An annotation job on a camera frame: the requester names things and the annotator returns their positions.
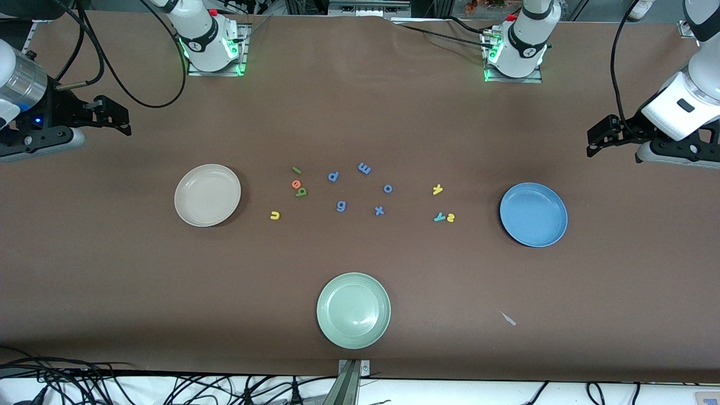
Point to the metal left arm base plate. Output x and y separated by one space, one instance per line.
512 80

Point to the small grey tape scrap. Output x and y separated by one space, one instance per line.
509 319

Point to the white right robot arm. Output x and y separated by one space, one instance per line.
205 42

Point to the brown table cover sheet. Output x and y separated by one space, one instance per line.
360 112

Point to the teal foam letter y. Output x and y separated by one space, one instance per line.
439 217

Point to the blue round plate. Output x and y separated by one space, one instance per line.
533 216

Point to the aluminium corner bracket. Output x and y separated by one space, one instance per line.
683 31

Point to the aluminium table edge rail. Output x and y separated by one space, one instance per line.
29 34

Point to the blue foam letter m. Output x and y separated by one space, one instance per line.
364 168

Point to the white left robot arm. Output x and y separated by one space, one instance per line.
526 48

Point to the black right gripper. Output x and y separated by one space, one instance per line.
61 107

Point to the beige brown round plate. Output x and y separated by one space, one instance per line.
207 197

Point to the pale green round plate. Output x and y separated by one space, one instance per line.
353 310

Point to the grey metal camera post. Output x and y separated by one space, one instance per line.
353 388

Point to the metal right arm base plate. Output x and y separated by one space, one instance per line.
216 73

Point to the beige cardboard piece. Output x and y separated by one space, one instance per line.
707 398

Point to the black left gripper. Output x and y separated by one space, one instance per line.
629 127

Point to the aluminium frame crossbar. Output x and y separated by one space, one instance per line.
368 8

